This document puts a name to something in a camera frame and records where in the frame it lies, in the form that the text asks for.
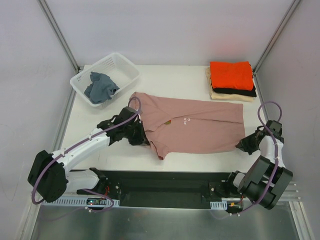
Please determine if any pink t shirt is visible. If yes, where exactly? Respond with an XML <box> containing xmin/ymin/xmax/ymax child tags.
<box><xmin>129</xmin><ymin>92</ymin><xmax>245</xmax><ymax>160</ymax></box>

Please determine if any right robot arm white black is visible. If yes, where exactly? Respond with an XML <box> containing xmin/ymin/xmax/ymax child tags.
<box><xmin>224</xmin><ymin>120</ymin><xmax>293</xmax><ymax>210</ymax></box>

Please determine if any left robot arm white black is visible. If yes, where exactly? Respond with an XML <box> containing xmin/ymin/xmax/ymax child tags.
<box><xmin>27</xmin><ymin>106</ymin><xmax>149</xmax><ymax>204</ymax></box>

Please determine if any blue grey t shirt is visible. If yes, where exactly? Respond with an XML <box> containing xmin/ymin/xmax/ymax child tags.
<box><xmin>84</xmin><ymin>72</ymin><xmax>120</xmax><ymax>104</ymax></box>

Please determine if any black folded t shirt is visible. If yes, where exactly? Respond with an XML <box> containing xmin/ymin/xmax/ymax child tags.
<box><xmin>209</xmin><ymin>76</ymin><xmax>257</xmax><ymax>98</ymax></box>

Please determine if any white plastic laundry basket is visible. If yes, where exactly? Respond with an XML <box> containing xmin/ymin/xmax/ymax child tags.
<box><xmin>70</xmin><ymin>53</ymin><xmax>141</xmax><ymax>109</ymax></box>

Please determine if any beige folded t shirt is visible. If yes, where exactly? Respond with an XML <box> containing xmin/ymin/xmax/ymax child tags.
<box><xmin>205</xmin><ymin>67</ymin><xmax>255</xmax><ymax>103</ymax></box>

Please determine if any orange folded t shirt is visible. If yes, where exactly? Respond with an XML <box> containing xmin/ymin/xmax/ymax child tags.
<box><xmin>209</xmin><ymin>61</ymin><xmax>254</xmax><ymax>91</ymax></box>

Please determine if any aluminium rail profile front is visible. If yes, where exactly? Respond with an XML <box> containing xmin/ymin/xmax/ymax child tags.
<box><xmin>31</xmin><ymin>174</ymin><xmax>305</xmax><ymax>201</ymax></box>

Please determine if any right white cable duct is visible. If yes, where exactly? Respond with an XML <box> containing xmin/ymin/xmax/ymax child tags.
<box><xmin>209</xmin><ymin>198</ymin><xmax>243</xmax><ymax>211</ymax></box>

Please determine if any white cable duct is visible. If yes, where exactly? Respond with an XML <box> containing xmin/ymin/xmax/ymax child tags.
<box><xmin>209</xmin><ymin>198</ymin><xmax>243</xmax><ymax>211</ymax></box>
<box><xmin>42</xmin><ymin>196</ymin><xmax>120</xmax><ymax>208</ymax></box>

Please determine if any left white cable duct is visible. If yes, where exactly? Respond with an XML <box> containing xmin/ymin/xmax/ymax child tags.
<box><xmin>42</xmin><ymin>196</ymin><xmax>120</xmax><ymax>208</ymax></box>

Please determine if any right aluminium frame post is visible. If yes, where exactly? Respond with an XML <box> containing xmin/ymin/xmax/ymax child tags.
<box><xmin>252</xmin><ymin>0</ymin><xmax>302</xmax><ymax>72</ymax></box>

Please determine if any aluminium frame post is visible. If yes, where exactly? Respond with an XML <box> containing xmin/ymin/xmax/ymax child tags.
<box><xmin>252</xmin><ymin>0</ymin><xmax>302</xmax><ymax>72</ymax></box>
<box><xmin>37</xmin><ymin>0</ymin><xmax>80</xmax><ymax>73</ymax></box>

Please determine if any left aluminium frame post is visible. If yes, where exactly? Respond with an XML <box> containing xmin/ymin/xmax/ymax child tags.
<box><xmin>37</xmin><ymin>0</ymin><xmax>80</xmax><ymax>73</ymax></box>

